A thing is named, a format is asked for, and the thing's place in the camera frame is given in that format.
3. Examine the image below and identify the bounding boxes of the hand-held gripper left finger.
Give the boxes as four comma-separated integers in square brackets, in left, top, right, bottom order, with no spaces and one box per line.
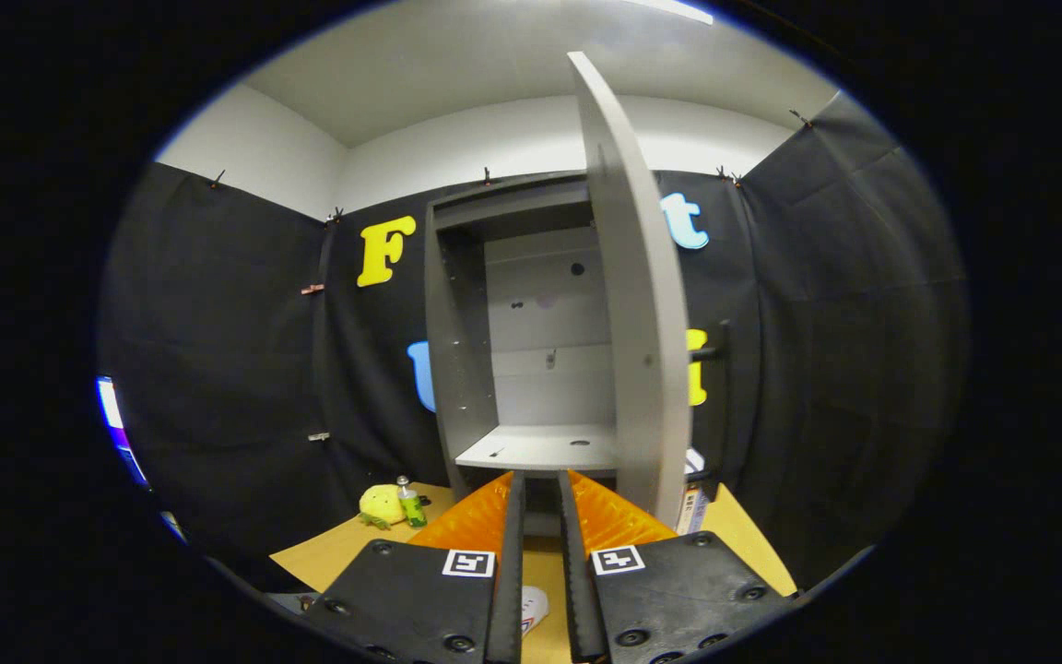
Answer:
[305,470,527,664]

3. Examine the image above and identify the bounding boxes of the stack of books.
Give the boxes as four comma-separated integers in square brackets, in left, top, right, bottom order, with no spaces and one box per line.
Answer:
[677,449,713,537]

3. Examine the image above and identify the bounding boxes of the beige shoe cabinet door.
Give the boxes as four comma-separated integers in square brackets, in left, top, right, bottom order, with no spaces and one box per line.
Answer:
[567,51,694,532]

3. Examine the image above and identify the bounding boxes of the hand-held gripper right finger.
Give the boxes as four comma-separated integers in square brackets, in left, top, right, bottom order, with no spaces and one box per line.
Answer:
[557,468,795,664]

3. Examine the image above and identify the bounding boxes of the long ceiling light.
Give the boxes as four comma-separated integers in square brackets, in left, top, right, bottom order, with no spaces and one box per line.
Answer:
[623,0,715,26]

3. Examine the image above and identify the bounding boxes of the grey shoe cabinet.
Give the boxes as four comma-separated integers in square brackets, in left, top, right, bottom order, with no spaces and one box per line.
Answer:
[423,171,624,538]

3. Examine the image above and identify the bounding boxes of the black backdrop cloth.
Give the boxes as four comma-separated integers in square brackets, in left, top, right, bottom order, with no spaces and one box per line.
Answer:
[98,90,971,591]

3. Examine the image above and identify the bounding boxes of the yellow plush toy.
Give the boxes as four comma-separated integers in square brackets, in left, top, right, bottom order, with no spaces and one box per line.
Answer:
[359,484,407,530]

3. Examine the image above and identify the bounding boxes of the lit monitor screen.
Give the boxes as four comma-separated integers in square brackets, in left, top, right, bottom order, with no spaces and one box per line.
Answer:
[95,375,150,490]

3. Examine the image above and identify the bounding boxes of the green bottle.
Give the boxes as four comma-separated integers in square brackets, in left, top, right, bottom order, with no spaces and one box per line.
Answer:
[396,475,428,528]

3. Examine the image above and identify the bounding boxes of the black door handle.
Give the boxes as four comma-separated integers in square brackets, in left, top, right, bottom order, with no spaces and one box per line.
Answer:
[690,318,735,485]

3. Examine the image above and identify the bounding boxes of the white shoe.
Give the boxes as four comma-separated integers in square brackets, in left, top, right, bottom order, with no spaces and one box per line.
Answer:
[521,586,550,638]

